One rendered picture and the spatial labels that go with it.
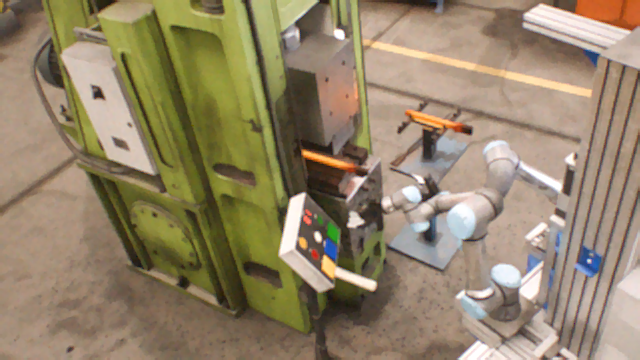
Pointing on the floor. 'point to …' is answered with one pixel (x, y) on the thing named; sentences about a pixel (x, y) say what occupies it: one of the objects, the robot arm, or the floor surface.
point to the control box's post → (317, 320)
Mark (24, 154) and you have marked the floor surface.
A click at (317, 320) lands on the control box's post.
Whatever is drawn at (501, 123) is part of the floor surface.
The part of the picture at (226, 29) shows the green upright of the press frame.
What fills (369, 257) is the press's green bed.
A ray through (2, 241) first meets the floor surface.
